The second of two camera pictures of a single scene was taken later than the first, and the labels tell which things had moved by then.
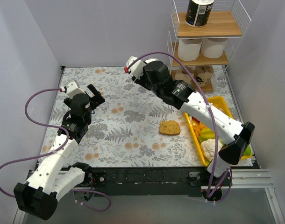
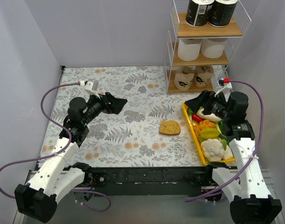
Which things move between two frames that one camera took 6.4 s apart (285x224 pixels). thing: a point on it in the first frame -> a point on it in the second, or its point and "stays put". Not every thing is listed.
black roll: (151, 60) -> (219, 14)
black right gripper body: (138, 79) -> (208, 104)
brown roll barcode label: (203, 74) stays put
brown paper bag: (181, 74) stays put
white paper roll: (213, 48) stays put
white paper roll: (188, 48) stays put
